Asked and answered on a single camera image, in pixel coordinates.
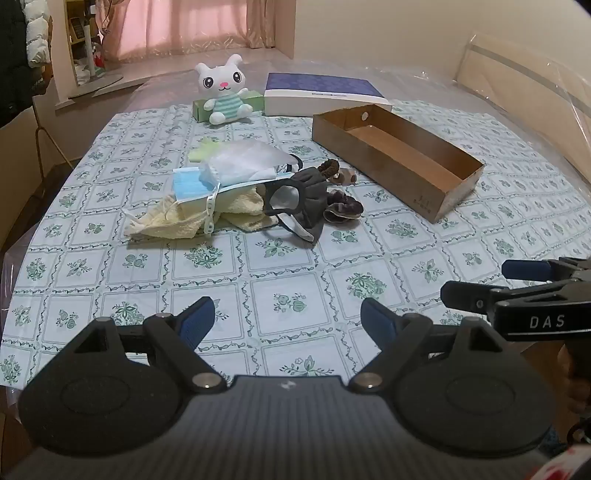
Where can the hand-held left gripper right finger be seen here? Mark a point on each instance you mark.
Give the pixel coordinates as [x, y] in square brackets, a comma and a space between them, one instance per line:
[377, 319]

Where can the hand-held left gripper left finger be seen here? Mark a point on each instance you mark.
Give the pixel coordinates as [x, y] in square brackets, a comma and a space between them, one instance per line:
[199, 319]

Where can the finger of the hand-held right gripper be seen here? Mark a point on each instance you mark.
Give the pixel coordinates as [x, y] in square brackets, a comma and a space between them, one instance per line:
[526, 269]
[466, 297]

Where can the yellow towel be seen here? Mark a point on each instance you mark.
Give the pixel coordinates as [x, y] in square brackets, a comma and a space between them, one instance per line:
[171, 224]

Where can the dark brown scrunchie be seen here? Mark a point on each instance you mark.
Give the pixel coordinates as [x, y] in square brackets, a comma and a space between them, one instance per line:
[342, 210]

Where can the blue face mask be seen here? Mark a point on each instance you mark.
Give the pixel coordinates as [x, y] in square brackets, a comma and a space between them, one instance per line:
[191, 187]

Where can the grey face mask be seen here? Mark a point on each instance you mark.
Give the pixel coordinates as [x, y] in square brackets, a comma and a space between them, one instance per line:
[309, 194]

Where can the spotted beige scrunchie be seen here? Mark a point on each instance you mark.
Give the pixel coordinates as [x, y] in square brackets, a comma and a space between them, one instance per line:
[347, 177]

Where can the brown cardboard box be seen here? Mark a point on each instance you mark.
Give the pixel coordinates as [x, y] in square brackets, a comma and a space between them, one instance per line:
[401, 157]

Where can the white cloth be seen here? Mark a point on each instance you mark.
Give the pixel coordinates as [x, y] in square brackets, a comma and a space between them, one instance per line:
[244, 161]

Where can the light green cloth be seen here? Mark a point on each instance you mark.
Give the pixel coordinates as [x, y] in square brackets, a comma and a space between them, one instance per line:
[203, 150]

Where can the person's right hand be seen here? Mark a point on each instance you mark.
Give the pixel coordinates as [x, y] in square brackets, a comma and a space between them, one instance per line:
[578, 378]

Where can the beige bed headboard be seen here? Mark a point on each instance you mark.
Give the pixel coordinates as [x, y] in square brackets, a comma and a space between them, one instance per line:
[521, 92]

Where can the clear plastic sheet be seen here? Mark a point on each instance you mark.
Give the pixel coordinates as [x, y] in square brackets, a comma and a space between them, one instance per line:
[415, 85]

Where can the green carton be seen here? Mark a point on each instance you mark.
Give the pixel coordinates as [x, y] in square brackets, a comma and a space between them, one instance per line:
[253, 99]

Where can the white plush bunny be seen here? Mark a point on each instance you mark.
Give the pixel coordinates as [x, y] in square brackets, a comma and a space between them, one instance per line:
[224, 87]

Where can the blue and white box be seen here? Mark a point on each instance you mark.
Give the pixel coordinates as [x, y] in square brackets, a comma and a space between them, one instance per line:
[323, 90]

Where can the pink curtain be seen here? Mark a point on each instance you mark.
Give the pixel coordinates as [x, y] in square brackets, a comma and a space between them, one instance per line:
[184, 23]

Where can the wooden shelf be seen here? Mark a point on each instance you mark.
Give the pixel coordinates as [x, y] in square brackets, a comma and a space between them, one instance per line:
[76, 27]

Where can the black jacket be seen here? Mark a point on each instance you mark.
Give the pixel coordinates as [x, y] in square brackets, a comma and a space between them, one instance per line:
[11, 55]

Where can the white puffer jacket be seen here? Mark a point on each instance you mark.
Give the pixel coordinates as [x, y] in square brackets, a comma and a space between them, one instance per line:
[37, 32]

